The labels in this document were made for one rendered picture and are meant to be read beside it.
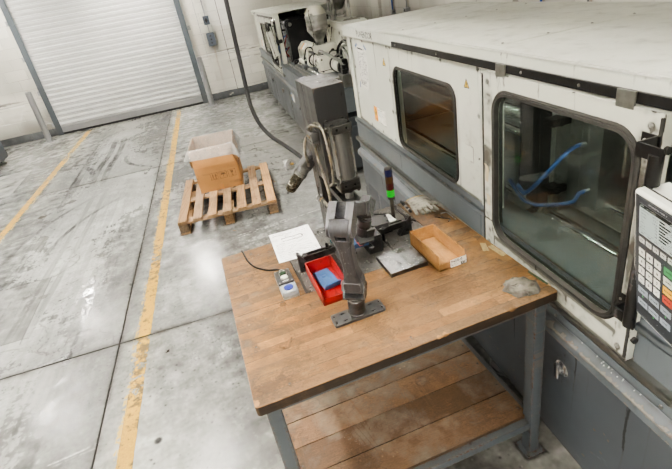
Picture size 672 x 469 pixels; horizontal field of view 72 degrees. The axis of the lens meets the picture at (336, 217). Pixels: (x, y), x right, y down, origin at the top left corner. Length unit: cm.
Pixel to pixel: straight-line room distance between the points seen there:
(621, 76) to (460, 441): 152
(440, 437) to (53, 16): 1037
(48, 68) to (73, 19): 112
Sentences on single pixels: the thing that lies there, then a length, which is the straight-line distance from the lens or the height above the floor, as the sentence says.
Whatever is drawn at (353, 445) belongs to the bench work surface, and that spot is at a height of 22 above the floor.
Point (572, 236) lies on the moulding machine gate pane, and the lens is 173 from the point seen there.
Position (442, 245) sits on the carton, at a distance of 208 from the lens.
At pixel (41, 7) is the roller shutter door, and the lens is 1125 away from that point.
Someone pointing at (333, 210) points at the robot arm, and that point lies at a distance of 153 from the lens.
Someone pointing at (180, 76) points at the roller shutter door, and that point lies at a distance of 1099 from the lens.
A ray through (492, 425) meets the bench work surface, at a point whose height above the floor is 22.
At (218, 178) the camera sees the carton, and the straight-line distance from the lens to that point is 526.
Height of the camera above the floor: 202
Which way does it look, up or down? 27 degrees down
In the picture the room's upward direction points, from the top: 11 degrees counter-clockwise
